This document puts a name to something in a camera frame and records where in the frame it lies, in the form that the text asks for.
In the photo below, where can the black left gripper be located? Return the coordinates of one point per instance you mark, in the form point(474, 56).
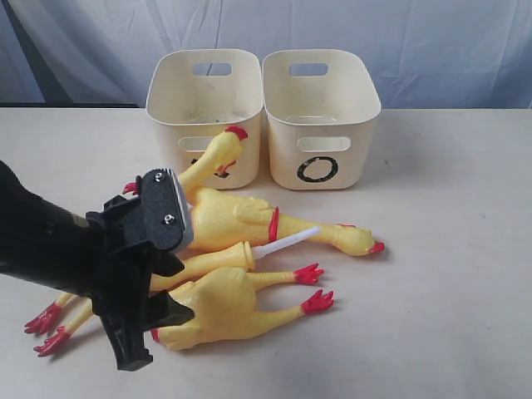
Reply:
point(123, 299)

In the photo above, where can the headless rubber chicken body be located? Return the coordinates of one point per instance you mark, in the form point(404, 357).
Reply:
point(224, 302)

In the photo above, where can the broken chicken head neck piece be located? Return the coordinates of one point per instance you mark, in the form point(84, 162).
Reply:
point(240, 255)

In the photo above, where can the whole rubber chicken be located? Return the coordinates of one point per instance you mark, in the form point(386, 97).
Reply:
point(221, 153)
point(221, 220)

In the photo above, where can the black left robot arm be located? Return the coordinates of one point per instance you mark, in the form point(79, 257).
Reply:
point(45, 244)

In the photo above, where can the whole rubber chicken lying flat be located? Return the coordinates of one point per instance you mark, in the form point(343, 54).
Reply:
point(221, 220)

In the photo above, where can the cream bin marked O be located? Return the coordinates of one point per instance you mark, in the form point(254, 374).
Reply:
point(322, 108)

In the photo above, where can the blue grey backdrop curtain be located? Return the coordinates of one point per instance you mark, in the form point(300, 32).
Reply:
point(421, 54)

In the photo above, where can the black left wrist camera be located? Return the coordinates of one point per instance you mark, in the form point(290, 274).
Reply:
point(165, 211)

